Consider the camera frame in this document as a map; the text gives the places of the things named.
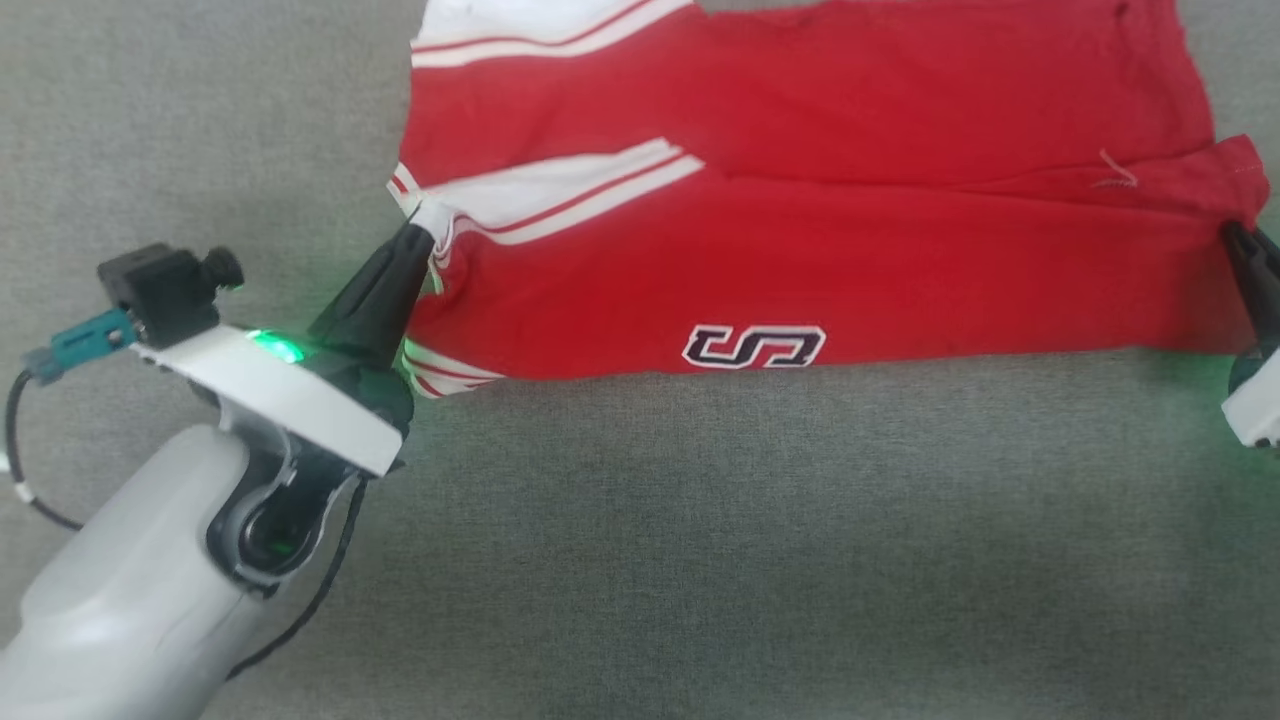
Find red and white garment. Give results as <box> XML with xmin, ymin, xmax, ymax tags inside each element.
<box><xmin>388</xmin><ymin>0</ymin><xmax>1272</xmax><ymax>400</ymax></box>

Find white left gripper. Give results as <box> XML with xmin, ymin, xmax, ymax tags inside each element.
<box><xmin>135</xmin><ymin>222</ymin><xmax>437</xmax><ymax>477</ymax></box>

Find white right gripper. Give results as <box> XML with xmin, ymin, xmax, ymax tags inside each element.
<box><xmin>1222</xmin><ymin>220</ymin><xmax>1280</xmax><ymax>449</ymax></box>

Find braided black left cable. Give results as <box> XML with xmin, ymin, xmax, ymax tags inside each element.
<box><xmin>226</xmin><ymin>476</ymin><xmax>367</xmax><ymax>683</ymax></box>

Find grey fabric sofa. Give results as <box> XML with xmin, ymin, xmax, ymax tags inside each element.
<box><xmin>0</xmin><ymin>0</ymin><xmax>1280</xmax><ymax>720</ymax></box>

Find smooth black left cable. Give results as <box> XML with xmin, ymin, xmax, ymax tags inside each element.
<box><xmin>4</xmin><ymin>368</ymin><xmax>87</xmax><ymax>532</ymax></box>

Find teal left cable connector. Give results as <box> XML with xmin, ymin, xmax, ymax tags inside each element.
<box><xmin>24</xmin><ymin>307</ymin><xmax>138</xmax><ymax>387</ymax></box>

